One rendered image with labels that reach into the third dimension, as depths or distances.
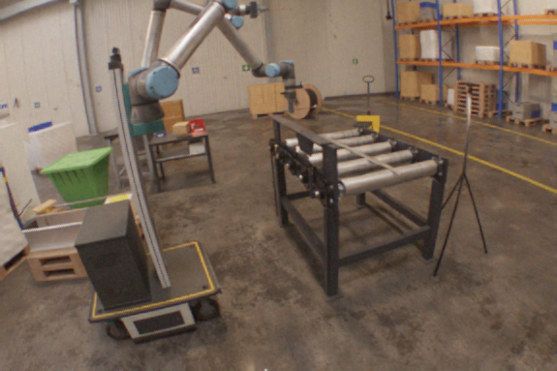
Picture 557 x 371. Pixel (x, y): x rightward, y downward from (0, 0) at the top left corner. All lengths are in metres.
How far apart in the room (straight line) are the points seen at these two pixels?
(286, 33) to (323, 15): 1.88
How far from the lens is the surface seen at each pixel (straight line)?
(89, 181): 3.79
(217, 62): 12.20
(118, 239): 1.83
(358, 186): 1.91
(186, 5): 2.17
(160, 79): 1.39
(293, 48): 12.89
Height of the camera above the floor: 1.64
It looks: 18 degrees down
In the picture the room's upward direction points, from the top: 5 degrees counter-clockwise
